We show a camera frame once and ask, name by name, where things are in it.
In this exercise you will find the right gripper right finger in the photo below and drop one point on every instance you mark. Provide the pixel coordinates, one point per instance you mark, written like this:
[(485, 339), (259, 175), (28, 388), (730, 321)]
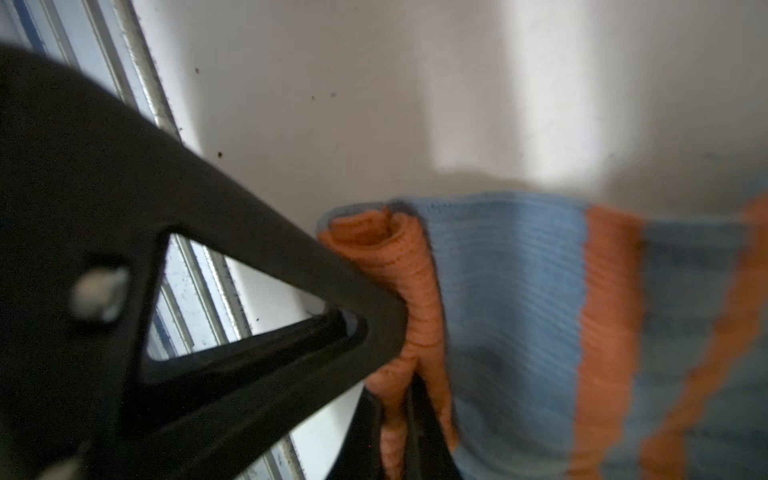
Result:
[(426, 453)]

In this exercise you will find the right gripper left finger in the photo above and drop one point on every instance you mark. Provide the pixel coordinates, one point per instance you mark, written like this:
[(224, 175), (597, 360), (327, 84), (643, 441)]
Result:
[(91, 192)]

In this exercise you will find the blue orange striped sock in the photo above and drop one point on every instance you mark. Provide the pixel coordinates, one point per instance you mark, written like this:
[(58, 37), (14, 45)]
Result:
[(561, 340)]

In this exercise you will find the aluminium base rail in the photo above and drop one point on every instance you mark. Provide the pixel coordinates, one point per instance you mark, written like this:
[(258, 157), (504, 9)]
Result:
[(198, 305)]

